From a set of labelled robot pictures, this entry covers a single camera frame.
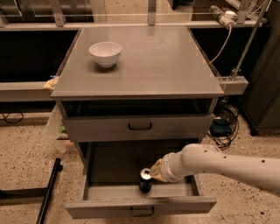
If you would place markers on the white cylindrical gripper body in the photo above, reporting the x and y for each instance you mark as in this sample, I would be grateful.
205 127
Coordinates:
166 169

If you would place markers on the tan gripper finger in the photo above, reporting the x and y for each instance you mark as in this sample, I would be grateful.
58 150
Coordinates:
157 177
156 167

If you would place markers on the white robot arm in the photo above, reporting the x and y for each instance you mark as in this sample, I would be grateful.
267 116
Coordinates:
260 172

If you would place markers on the open grey middle drawer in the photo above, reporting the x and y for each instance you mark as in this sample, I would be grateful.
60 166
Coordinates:
111 182

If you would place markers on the grey drawer cabinet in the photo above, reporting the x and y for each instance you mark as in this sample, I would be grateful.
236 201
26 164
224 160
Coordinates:
160 72

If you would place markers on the grey upper drawer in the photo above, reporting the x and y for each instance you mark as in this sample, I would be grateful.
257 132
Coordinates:
137 127

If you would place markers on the dark cabinet on right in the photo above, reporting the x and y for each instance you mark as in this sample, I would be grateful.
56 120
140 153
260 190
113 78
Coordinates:
261 102

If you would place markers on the clear plastic bag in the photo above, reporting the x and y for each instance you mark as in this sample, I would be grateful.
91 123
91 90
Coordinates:
53 130

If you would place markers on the black floor stand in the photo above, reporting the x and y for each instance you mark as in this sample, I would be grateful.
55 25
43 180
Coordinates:
45 193

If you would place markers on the white ceramic bowl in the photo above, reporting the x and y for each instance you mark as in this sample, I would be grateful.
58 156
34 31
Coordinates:
105 54

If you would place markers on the white power strip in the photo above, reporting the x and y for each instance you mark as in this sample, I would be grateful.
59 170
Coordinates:
225 18

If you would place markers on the grey metal rail frame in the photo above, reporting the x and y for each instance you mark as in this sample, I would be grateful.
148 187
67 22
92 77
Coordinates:
53 15

